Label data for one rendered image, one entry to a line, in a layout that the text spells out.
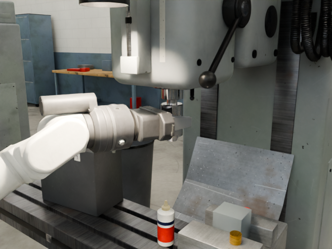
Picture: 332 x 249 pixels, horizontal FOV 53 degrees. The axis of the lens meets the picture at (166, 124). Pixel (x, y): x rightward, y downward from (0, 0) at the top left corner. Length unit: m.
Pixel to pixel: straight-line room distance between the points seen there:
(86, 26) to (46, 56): 1.25
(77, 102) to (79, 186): 0.40
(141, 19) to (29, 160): 0.29
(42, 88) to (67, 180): 7.05
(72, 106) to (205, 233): 0.34
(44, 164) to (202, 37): 0.34
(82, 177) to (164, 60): 0.47
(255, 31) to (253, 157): 0.42
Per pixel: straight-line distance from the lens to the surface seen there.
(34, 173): 0.57
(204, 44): 0.60
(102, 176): 0.94
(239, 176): 1.04
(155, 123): 0.64
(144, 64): 0.59
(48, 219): 0.99
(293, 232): 1.10
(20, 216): 1.09
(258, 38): 0.76
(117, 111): 0.62
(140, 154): 2.61
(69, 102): 0.60
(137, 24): 0.58
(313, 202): 1.05
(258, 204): 1.01
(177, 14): 0.58
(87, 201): 0.97
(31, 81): 7.96
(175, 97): 0.68
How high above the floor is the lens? 1.39
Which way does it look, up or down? 14 degrees down
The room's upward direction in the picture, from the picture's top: straight up
